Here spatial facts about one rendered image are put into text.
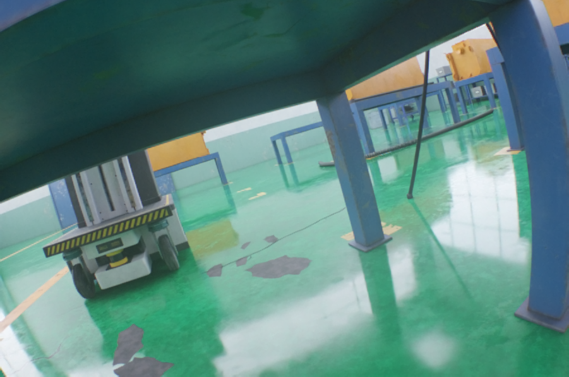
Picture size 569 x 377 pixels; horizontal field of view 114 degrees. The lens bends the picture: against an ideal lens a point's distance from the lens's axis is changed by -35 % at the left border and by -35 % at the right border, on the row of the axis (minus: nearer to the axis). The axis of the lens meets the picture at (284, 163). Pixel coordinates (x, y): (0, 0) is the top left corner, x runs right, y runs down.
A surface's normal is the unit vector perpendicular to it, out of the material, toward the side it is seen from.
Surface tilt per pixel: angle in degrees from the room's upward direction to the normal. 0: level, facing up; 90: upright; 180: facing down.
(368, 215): 90
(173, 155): 90
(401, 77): 90
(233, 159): 90
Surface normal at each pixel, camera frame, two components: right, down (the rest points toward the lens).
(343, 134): 0.29, -0.02
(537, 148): -0.91, 0.30
